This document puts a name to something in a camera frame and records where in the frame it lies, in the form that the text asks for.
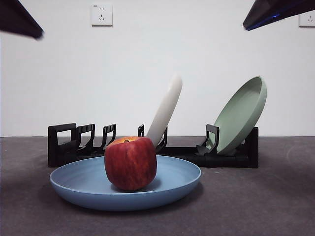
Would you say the red apple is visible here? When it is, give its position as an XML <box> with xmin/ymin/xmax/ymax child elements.
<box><xmin>104</xmin><ymin>136</ymin><xmax>158</xmax><ymax>191</ymax></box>

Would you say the blue plate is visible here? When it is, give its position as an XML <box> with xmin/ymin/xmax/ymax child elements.
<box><xmin>49</xmin><ymin>154</ymin><xmax>202</xmax><ymax>211</ymax></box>

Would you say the green plate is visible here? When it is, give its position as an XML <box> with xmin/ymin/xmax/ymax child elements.
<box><xmin>212</xmin><ymin>76</ymin><xmax>268</xmax><ymax>155</ymax></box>

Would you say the black plate rack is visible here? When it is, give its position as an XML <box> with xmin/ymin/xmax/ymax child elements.
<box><xmin>48</xmin><ymin>122</ymin><xmax>259</xmax><ymax>169</ymax></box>

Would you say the beige plate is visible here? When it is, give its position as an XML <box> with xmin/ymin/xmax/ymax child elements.
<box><xmin>145</xmin><ymin>72</ymin><xmax>183</xmax><ymax>149</ymax></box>

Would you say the white wall socket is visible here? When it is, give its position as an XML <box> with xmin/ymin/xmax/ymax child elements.
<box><xmin>299</xmin><ymin>12</ymin><xmax>315</xmax><ymax>28</ymax></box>
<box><xmin>92</xmin><ymin>4</ymin><xmax>113</xmax><ymax>27</ymax></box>

